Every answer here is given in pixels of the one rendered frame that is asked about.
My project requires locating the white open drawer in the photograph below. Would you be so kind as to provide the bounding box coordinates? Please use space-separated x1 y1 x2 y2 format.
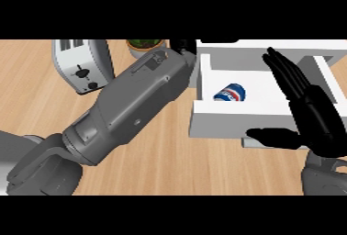
188 53 347 140

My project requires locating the silver toaster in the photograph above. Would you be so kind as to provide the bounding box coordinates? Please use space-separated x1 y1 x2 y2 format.
50 39 116 95

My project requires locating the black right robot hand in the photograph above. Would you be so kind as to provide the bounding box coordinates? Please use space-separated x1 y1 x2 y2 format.
245 46 347 159

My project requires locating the white cabinet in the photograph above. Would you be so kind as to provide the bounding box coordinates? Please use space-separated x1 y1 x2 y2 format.
188 39 347 89

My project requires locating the green potted plant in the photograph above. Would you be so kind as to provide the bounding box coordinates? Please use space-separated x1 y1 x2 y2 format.
123 39 166 59

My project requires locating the blue soda can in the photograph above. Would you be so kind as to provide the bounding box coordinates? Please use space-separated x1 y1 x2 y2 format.
212 83 247 102

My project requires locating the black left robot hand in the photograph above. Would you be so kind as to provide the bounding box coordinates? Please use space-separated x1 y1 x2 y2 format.
169 39 197 55

